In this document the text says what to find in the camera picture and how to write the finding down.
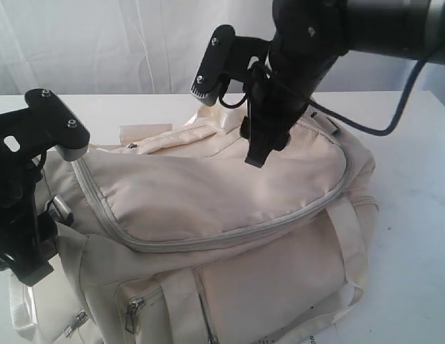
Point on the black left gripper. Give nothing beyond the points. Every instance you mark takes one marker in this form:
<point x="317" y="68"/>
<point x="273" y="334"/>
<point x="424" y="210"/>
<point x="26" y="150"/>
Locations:
<point x="25" y="235"/>

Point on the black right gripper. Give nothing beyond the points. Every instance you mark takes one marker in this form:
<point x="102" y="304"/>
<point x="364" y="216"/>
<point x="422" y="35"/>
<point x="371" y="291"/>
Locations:
<point x="277" y="99"/>

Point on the cream fabric duffel bag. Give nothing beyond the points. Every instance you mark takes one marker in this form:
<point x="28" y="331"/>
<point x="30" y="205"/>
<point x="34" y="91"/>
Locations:
<point x="173" y="238"/>

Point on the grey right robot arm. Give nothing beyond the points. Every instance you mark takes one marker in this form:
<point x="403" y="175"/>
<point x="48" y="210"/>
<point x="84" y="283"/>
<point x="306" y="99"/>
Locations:
<point x="310" y="37"/>

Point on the white printed paper tag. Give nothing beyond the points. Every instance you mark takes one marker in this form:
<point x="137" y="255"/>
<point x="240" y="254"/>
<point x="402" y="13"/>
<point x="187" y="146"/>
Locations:
<point x="295" y="334"/>

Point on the white backdrop curtain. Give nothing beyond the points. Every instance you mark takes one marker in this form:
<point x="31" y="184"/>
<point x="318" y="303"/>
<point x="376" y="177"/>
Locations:
<point x="115" y="47"/>

